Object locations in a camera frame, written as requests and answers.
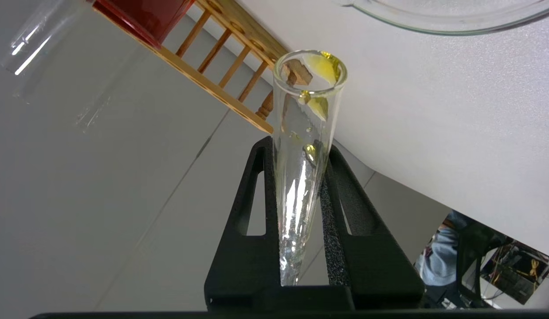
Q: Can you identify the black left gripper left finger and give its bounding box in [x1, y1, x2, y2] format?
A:
[204, 136, 282, 311]

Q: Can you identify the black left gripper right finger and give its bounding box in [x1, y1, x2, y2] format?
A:
[321, 144, 425, 311]

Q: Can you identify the test tube with yellow pigment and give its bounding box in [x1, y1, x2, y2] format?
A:
[273, 50, 348, 286]

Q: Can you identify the test tube with blue pigment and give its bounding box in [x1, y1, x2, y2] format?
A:
[2, 0, 78, 76]

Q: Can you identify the wooden test tube rack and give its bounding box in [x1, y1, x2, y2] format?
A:
[93, 0, 293, 134]

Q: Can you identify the person in blue clothing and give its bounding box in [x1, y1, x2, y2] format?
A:
[416, 210, 468, 288]

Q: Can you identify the black chair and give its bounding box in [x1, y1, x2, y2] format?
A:
[454, 217, 517, 308]

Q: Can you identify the clear glass beaker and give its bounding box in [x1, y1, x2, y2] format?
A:
[337, 0, 549, 36]

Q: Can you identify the electronics with yellow wires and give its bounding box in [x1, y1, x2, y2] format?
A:
[481, 241, 549, 305]

